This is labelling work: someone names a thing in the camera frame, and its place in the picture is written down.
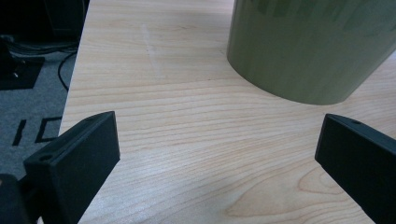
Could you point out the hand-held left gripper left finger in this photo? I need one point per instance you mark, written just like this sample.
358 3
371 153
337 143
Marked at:
77 161

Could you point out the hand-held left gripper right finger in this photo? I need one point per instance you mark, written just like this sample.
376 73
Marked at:
361 158

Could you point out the olive green trash bin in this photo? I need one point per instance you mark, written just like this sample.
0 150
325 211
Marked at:
305 49

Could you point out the black stand base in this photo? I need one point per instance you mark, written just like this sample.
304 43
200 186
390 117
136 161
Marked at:
21 73

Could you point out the dark cabinet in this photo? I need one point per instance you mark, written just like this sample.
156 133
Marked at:
46 17

